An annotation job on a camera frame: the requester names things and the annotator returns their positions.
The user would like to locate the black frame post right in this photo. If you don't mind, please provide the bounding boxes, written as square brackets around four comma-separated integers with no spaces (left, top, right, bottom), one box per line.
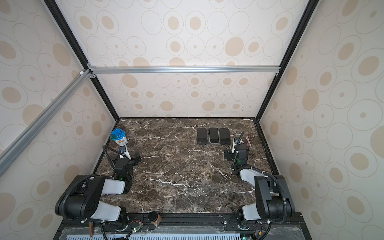
[255,0,320,123]

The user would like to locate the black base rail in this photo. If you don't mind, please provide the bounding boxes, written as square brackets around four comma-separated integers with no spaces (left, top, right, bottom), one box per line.
[54,213,311,240]

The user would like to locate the black cylinder on base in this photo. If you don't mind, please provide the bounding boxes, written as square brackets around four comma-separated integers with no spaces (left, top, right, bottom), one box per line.
[148,211,163,227]

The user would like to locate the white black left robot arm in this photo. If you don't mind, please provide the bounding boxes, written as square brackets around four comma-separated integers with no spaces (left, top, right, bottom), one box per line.
[55,155,141,222]

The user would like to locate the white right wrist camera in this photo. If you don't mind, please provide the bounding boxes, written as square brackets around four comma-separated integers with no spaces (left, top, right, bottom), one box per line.
[232,138,243,154]

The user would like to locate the black frame post left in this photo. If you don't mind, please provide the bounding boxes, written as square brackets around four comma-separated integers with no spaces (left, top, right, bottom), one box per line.
[44,0,120,123]

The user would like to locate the black frame post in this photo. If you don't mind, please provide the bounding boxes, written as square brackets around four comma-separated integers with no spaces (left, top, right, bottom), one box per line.
[255,0,320,123]
[44,0,120,123]

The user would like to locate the silver aluminium crossbar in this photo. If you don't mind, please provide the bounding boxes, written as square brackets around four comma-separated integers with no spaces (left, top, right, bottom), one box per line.
[91,66,280,74]

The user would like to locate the black phone case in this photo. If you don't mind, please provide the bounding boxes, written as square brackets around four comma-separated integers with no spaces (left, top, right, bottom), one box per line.
[219,129,232,146]
[197,128,208,145]

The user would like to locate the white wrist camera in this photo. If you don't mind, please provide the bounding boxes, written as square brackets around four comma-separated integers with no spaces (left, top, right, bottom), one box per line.
[119,145,132,160]
[232,138,243,154]

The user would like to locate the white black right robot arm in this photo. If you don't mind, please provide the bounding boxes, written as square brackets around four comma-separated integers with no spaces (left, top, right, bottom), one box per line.
[224,139,296,224]

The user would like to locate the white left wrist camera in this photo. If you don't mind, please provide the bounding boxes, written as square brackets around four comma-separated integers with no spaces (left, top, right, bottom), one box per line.
[119,145,132,160]

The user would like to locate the silver aluminium side rail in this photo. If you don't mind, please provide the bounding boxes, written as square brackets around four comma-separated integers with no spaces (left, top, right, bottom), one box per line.
[1,70,91,175]

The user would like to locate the blue white yogurt cup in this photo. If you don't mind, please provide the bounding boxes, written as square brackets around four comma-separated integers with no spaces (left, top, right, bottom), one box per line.
[110,128,128,146]

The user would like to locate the brown wooden stick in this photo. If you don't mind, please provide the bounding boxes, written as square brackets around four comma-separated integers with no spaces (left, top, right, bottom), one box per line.
[89,222,94,238]

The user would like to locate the white-edged smartphone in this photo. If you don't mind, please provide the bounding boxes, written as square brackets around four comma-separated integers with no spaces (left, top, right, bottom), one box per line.
[209,127,220,144]

